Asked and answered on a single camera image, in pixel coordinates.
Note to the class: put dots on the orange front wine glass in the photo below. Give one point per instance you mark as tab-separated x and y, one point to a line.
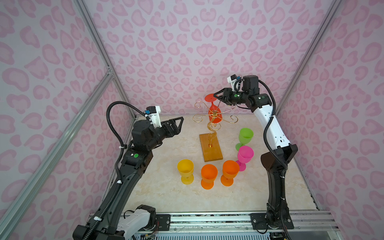
230	170

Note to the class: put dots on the orange back wine glass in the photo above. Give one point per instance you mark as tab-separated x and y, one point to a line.
209	174

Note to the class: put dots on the yellow wine glass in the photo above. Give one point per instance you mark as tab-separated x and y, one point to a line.
186	170

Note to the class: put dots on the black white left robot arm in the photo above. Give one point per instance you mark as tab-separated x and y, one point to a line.
129	174

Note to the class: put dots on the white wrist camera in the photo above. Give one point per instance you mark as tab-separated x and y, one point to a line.
235	82
152	114

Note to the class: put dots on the pink wine glass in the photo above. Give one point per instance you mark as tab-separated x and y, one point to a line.
245	155

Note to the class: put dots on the aluminium frame left post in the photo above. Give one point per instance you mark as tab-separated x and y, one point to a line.
91	27

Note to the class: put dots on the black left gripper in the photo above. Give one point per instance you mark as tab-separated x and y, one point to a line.
175	130

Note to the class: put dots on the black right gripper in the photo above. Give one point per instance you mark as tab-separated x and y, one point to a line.
228	93

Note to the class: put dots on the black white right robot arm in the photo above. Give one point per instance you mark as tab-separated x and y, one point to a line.
258	98

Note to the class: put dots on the green wine glass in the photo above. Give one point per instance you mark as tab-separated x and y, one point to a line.
245	136

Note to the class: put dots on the gold wire wine glass rack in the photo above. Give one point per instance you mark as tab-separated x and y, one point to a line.
209	142

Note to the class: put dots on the red wine glass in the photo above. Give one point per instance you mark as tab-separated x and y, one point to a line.
215	114

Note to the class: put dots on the aluminium frame post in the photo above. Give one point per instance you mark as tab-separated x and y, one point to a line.
91	27
326	23

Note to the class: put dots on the orange wine glass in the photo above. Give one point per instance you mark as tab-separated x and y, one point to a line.
209	174
230	170

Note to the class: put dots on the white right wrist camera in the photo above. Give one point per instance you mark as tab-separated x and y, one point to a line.
235	82

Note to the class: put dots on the aluminium frame right post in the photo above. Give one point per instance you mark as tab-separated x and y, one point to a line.
326	23

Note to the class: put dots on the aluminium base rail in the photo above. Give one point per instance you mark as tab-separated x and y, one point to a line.
306	225

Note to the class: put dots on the aluminium frame left strut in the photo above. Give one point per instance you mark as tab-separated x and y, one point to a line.
21	204

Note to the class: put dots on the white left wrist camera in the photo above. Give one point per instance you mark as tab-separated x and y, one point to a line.
152	114

